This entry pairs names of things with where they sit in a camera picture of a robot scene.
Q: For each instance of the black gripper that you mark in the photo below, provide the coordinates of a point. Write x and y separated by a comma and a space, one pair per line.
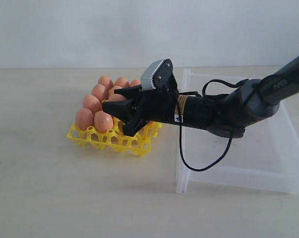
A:
139, 106

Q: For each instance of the brown egg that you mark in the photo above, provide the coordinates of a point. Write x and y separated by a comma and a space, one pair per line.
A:
92, 103
106, 81
135, 82
116, 98
112, 90
103, 121
100, 92
122, 82
84, 118

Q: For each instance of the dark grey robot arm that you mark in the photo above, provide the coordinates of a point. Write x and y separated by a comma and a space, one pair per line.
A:
251, 101

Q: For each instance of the yellow plastic egg tray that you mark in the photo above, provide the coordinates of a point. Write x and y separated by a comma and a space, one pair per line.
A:
139, 145

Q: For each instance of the clear plastic bin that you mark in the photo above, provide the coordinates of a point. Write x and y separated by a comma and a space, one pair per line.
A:
266, 157

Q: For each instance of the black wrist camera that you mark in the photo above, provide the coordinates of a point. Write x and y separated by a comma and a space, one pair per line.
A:
159, 74

